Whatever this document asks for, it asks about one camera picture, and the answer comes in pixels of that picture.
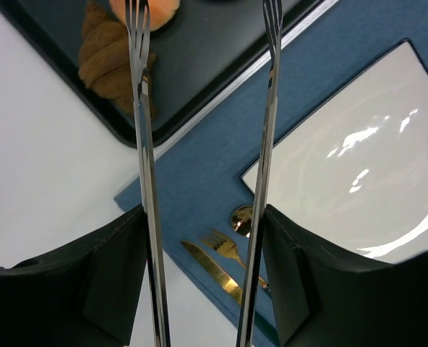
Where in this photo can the metal tongs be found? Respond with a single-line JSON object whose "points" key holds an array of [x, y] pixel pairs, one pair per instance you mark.
{"points": [[137, 16]]}

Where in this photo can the gold fork blue handle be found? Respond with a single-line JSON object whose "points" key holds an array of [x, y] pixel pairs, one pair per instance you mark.
{"points": [[222, 244]]}

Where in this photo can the black tray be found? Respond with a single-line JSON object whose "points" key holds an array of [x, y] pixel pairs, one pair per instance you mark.
{"points": [[201, 51]]}

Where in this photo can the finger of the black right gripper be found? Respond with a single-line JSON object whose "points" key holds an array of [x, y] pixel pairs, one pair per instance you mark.
{"points": [[324, 295]]}

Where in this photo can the brown chocolate croissant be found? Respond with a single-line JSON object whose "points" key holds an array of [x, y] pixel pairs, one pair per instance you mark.
{"points": [[104, 58]]}

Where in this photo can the gold knife blue handle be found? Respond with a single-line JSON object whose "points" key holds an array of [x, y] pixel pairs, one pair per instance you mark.
{"points": [[216, 272]]}

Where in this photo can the round pink bun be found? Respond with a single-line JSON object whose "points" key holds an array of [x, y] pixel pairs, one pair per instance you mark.
{"points": [[161, 11]]}

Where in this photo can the gold spoon blue handle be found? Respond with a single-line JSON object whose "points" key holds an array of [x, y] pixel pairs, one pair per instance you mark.
{"points": [[241, 220]]}

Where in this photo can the white square plate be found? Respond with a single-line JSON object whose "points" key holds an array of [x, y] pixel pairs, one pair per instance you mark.
{"points": [[355, 171]]}

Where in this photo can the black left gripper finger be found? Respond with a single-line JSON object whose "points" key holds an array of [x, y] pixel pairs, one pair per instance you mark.
{"points": [[84, 293]]}

